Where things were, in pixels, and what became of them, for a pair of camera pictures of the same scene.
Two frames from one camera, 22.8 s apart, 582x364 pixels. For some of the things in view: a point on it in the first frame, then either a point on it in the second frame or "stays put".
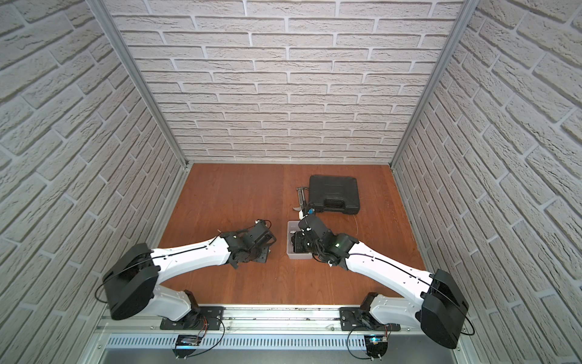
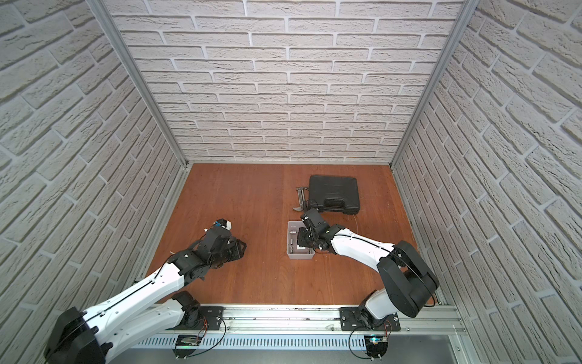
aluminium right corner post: x=470 y=8 stays put
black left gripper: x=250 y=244 -> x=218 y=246
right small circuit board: x=376 y=345 stays put
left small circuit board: x=186 y=345 stays put
